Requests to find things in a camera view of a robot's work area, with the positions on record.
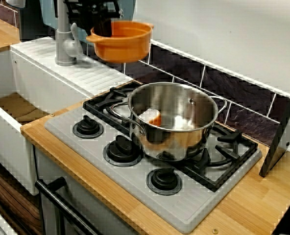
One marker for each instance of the black burner grate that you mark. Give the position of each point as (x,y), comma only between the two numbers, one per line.
(233,149)

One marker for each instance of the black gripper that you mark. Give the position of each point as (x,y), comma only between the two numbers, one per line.
(96,8)

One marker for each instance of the narrow wooden counter slab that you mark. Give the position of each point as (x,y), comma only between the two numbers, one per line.
(0,34)

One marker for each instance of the white toy oven cabinet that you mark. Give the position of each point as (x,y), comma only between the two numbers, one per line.
(91,195)

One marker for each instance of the toy salmon sushi piece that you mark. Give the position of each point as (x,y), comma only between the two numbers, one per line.
(150,116)

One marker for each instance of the dark tile backsplash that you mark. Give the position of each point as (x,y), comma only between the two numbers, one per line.
(208,80)

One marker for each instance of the dark grey slanted panel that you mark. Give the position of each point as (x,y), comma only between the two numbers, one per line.
(282,137)

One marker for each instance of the grey toy faucet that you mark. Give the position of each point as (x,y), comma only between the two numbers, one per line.
(63,36)

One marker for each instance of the black stove knob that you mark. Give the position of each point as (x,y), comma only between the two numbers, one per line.
(120,151)
(164,181)
(88,127)

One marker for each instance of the orange plastic toy pot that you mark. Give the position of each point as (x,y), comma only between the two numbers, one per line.
(125,46)

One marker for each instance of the wooden kitchen countertop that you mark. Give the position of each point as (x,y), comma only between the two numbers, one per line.
(245,208)

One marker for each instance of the white toy sink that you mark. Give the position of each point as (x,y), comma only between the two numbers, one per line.
(49,83)

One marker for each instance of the stainless steel pot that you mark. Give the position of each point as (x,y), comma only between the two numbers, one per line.
(184,144)

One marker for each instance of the teal box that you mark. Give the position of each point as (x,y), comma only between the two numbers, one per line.
(48,17)

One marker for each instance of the grey stove top plate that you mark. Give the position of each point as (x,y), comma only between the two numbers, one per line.
(191,210)

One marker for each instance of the white rounded object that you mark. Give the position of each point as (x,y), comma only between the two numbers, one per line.
(16,3)

